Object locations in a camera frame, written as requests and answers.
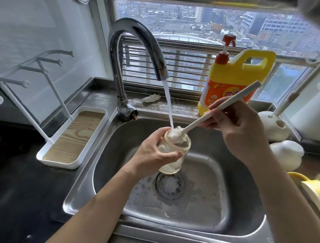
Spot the white thin brush handle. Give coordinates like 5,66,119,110
272,66,320,117

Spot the person's left forearm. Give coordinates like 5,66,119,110
46,166,140,243

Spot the person's left hand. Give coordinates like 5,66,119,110
122,126,184,179

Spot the person's right hand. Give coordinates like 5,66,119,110
199,96,272,165

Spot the white egg-shaped brush holder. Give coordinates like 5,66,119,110
257,111,292,143

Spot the metal sink drain strainer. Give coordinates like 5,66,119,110
155,171,186,200

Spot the clear glass jar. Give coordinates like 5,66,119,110
157,126,192,175

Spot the white drying rack wooden tray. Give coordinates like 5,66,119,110
0,50,109,170

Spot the yellow dish soap pump bottle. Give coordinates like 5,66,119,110
197,34,277,117

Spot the metal window railing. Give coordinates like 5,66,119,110
122,35,320,93

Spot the white crumpled tissue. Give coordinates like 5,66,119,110
141,93,162,103

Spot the person's right forearm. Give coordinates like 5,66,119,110
246,150,320,243

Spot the yellow cup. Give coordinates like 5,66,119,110
287,172,320,211

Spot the white rounded ceramic object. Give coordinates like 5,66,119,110
269,140,305,172

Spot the chrome gooseneck faucet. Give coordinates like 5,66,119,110
108,18,170,123

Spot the white bottle brush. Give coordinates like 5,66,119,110
168,80,262,145

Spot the stainless steel sink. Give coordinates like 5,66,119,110
62,110,275,243

